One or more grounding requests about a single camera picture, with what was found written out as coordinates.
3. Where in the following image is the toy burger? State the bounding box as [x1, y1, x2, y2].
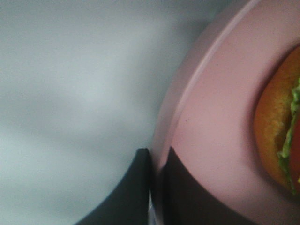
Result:
[254, 47, 300, 195]

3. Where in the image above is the pink round plate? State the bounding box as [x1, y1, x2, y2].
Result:
[151, 0, 300, 225]

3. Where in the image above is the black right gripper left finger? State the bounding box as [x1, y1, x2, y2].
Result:
[77, 149, 150, 225]

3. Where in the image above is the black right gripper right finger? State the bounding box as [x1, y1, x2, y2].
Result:
[162, 147, 254, 225]

